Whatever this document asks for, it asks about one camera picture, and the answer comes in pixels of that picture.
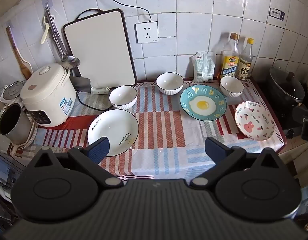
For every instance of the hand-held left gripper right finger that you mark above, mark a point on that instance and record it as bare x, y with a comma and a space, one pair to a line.
215, 148

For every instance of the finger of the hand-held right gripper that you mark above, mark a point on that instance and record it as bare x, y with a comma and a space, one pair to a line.
301, 113

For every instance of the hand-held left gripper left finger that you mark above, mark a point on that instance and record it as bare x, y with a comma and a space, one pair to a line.
99, 148

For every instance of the white plate with script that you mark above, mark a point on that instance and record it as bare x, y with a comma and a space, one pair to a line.
114, 127

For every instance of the pink rabbit print plate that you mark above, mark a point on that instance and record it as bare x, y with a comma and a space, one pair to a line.
253, 120

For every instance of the teal fried egg plate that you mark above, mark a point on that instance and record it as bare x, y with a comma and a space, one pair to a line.
211, 92

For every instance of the white ribbed bowl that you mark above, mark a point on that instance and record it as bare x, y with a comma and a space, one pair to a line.
168, 81
231, 85
122, 96

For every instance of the black pot with glass lid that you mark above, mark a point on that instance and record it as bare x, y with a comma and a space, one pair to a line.
283, 85

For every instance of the striped checked tablecloth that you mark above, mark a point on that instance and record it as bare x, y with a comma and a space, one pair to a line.
164, 120

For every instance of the cream label glass bottle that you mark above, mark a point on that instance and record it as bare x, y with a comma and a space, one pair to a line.
244, 67

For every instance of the white rice cooker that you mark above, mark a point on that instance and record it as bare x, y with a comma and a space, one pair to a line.
49, 90

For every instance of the white seasoning bag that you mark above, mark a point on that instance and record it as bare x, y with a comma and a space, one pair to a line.
202, 67

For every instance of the yellow label glass bottle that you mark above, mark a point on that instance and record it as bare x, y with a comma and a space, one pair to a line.
229, 65

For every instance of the steel ladle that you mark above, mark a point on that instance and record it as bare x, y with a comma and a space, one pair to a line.
70, 61

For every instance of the white cutting board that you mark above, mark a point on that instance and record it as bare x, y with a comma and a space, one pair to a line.
99, 50

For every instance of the white kettle with steel lid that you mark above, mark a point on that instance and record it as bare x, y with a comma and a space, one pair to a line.
11, 91

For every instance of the wooden spatula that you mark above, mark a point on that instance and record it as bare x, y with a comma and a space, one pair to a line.
24, 66

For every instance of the white plastic spoon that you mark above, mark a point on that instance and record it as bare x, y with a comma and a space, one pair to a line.
44, 33

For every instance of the dark wall sticker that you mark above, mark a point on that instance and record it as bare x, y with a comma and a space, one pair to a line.
277, 13

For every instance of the white wall socket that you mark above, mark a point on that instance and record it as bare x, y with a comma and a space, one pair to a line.
146, 32

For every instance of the clear adhesive wall hook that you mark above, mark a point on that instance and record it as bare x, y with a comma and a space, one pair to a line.
9, 24
47, 0

